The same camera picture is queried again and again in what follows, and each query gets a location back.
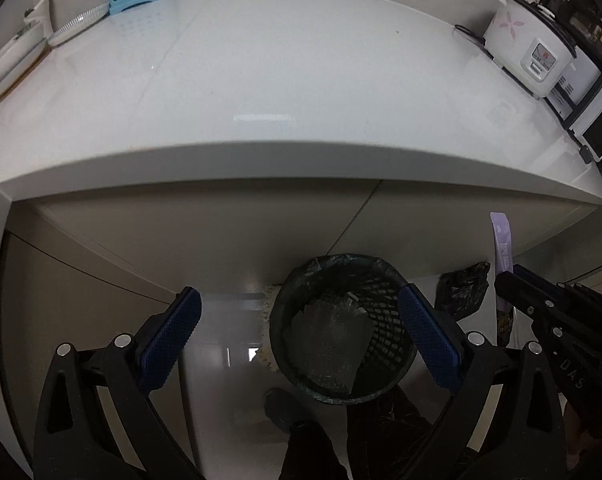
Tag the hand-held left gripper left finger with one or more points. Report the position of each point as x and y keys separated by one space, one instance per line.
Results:
x=171 y=335

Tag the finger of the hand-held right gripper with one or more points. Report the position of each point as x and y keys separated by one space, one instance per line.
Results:
x=566 y=295
x=541 y=310

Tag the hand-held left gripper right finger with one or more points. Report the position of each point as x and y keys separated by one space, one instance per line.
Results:
x=428 y=335

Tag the black mesh trash bin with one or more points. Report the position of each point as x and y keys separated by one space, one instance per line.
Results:
x=381 y=310

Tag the purple sachet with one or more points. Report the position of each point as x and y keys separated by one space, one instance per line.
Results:
x=501 y=245

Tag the clear plastic film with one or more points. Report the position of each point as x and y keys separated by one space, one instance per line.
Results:
x=326 y=340

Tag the person's right hand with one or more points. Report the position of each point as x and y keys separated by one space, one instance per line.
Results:
x=578 y=442

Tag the black plastic bag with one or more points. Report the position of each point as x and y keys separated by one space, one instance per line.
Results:
x=461 y=290

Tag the person's right leg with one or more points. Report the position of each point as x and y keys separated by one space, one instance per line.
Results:
x=396 y=425

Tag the person's leg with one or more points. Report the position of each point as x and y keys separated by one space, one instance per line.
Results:
x=311 y=455
x=396 y=425

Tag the cream woven mat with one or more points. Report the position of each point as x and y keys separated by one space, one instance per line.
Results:
x=266 y=320

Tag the grey shoe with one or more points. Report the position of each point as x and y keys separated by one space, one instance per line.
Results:
x=281 y=405

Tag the person's left leg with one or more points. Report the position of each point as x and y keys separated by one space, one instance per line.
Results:
x=311 y=455

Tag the white countertop appliance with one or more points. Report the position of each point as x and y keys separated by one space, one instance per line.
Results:
x=581 y=72

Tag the white flowered rice cooker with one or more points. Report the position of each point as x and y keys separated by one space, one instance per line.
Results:
x=521 y=35

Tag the white plate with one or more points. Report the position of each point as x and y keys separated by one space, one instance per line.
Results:
x=73 y=27

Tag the white angled holder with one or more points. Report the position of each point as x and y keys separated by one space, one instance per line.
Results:
x=41 y=10

